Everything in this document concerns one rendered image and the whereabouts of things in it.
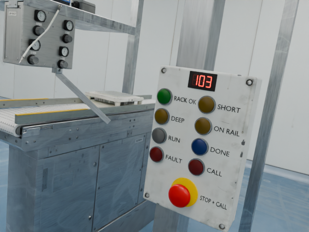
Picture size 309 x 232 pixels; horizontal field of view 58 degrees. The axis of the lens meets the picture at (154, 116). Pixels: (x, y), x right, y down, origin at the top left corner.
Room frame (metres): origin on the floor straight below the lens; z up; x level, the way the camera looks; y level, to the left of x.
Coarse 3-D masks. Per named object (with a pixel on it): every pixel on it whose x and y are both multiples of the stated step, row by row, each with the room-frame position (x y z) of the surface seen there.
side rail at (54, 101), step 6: (138, 96) 2.05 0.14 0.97; (144, 96) 2.12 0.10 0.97; (150, 96) 2.20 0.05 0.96; (0, 102) 1.16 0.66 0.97; (6, 102) 1.18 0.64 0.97; (12, 102) 1.20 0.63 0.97; (18, 102) 1.23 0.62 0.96; (24, 102) 1.25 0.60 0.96; (30, 102) 1.28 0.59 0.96; (36, 102) 1.31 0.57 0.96; (42, 102) 1.34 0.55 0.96; (48, 102) 1.37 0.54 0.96; (54, 102) 1.40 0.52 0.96; (60, 102) 1.43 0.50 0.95; (66, 102) 1.47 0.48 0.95; (72, 102) 1.50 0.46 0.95; (78, 102) 1.54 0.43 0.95
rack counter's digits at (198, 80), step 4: (192, 76) 0.47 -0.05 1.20; (196, 76) 0.47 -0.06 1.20; (200, 76) 0.46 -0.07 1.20; (204, 76) 0.46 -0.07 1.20; (208, 76) 0.46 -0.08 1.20; (212, 76) 0.45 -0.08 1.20; (192, 80) 0.47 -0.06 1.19; (196, 80) 0.46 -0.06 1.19; (200, 80) 0.46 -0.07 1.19; (204, 80) 0.46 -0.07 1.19; (208, 80) 0.45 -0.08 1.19; (192, 84) 0.47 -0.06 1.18; (196, 84) 0.46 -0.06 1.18; (200, 84) 0.46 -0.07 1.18; (204, 84) 0.46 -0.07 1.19; (208, 84) 0.45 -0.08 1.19
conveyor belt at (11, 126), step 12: (12, 108) 1.20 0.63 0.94; (24, 108) 1.24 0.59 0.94; (36, 108) 1.27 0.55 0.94; (48, 108) 1.31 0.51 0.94; (60, 108) 1.35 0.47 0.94; (72, 108) 1.39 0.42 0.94; (0, 120) 1.00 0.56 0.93; (12, 120) 1.00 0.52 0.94; (60, 120) 1.12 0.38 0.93; (12, 132) 0.95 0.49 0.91
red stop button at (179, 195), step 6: (174, 186) 0.44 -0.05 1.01; (180, 186) 0.44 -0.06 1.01; (168, 192) 0.45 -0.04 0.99; (174, 192) 0.44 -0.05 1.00; (180, 192) 0.44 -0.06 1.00; (186, 192) 0.43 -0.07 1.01; (174, 198) 0.44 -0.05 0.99; (180, 198) 0.43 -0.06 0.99; (186, 198) 0.43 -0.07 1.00; (174, 204) 0.44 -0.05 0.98; (180, 204) 0.43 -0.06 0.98; (186, 204) 0.43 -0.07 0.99
